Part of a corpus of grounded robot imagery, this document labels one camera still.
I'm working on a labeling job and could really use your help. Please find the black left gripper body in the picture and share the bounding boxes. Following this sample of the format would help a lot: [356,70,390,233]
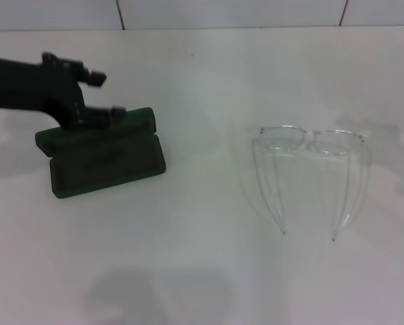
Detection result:
[0,52,87,131]

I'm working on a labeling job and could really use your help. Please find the green glasses case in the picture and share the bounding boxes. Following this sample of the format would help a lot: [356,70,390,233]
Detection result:
[35,106,168,199]

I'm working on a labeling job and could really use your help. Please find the clear white glasses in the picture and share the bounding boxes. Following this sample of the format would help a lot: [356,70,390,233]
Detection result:
[252,125,372,242]

